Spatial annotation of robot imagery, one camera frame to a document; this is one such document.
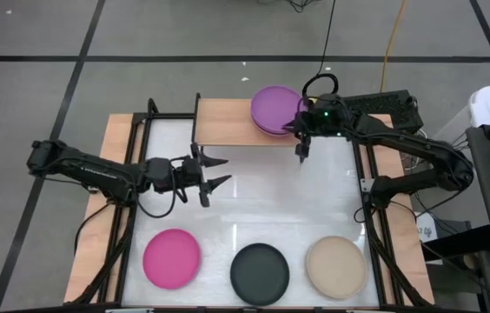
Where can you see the purple round plate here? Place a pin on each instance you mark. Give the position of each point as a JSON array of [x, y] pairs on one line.
[[275, 106]]

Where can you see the black round plate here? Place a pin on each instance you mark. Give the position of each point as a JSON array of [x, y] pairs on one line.
[[260, 274]]

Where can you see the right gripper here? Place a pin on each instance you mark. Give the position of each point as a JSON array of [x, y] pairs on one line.
[[327, 121]]

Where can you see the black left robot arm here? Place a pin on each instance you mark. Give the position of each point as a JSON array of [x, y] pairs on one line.
[[97, 171]]

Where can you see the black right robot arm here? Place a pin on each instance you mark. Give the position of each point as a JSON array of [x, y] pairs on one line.
[[423, 145]]

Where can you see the wooden board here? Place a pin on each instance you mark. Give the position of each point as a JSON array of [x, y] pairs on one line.
[[227, 121]]

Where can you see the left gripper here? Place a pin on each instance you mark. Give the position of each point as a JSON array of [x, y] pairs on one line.
[[171, 176]]

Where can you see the beige round plate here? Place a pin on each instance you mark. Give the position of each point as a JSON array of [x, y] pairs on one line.
[[336, 267]]

